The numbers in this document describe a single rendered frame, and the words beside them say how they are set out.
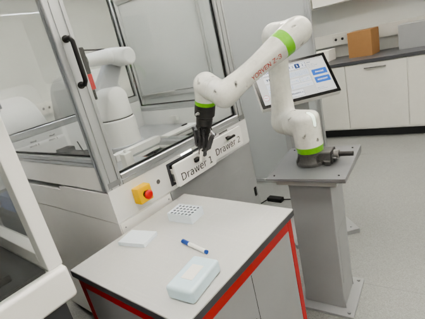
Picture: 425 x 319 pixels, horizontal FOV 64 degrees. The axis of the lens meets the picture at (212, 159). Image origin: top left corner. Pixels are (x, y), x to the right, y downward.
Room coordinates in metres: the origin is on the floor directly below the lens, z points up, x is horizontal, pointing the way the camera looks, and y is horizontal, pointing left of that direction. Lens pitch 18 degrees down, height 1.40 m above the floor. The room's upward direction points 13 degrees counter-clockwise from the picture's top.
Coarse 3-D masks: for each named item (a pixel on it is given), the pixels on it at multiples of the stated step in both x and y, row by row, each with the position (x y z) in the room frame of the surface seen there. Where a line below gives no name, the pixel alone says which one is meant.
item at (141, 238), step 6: (126, 234) 1.22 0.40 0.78; (132, 234) 1.21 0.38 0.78; (138, 234) 1.20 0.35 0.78; (144, 234) 1.18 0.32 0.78; (150, 234) 1.17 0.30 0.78; (156, 234) 1.18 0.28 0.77; (120, 240) 1.18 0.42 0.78; (126, 240) 1.17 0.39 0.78; (132, 240) 1.16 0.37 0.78; (138, 240) 1.15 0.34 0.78; (144, 240) 1.14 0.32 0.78; (150, 240) 1.15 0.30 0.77; (132, 246) 1.14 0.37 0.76; (138, 246) 1.13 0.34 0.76; (144, 246) 1.11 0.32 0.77
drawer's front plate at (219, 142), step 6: (228, 132) 1.86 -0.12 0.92; (234, 132) 1.90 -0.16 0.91; (240, 132) 1.95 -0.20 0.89; (216, 138) 1.79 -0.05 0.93; (222, 138) 1.82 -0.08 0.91; (234, 138) 1.89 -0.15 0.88; (240, 138) 1.94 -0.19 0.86; (216, 144) 1.77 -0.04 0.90; (222, 144) 1.81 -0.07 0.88; (228, 144) 1.85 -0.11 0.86; (240, 144) 1.93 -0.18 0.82; (216, 150) 1.77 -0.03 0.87; (222, 150) 1.80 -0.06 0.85; (228, 150) 1.84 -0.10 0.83; (216, 156) 1.76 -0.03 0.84
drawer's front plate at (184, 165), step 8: (208, 152) 1.66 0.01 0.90; (184, 160) 1.53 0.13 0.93; (192, 160) 1.57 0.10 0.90; (208, 160) 1.65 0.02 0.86; (176, 168) 1.49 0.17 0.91; (184, 168) 1.52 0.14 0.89; (192, 168) 1.56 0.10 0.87; (200, 168) 1.60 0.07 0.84; (208, 168) 1.64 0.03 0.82; (176, 176) 1.48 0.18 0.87; (184, 176) 1.51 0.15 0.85; (192, 176) 1.55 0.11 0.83; (176, 184) 1.49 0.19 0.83
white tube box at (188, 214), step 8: (176, 208) 1.32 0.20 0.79; (184, 208) 1.30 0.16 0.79; (192, 208) 1.27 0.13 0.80; (200, 208) 1.26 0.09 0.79; (168, 216) 1.28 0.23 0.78; (176, 216) 1.25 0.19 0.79; (184, 216) 1.22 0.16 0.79; (192, 216) 1.21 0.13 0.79; (200, 216) 1.25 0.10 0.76; (192, 224) 1.21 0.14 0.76
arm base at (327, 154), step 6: (324, 150) 1.45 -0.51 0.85; (330, 150) 1.43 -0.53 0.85; (336, 150) 1.44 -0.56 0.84; (300, 156) 1.48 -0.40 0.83; (306, 156) 1.46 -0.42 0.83; (312, 156) 1.44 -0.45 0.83; (318, 156) 1.45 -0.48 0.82; (324, 156) 1.43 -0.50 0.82; (330, 156) 1.41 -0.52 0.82; (336, 156) 1.43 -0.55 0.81; (300, 162) 1.48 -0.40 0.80; (306, 162) 1.45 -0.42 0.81; (312, 162) 1.44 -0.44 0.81; (318, 162) 1.45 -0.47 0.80; (324, 162) 1.42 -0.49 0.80; (330, 162) 1.41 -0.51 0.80
